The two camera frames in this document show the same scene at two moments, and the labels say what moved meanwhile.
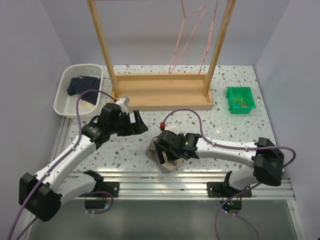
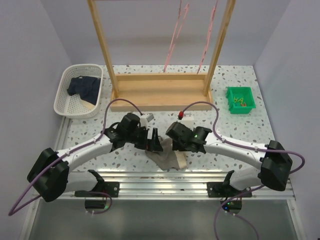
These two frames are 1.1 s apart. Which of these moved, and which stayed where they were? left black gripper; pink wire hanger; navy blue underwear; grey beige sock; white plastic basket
Moved: left black gripper
Stayed: grey beige sock; navy blue underwear; pink wire hanger; white plastic basket
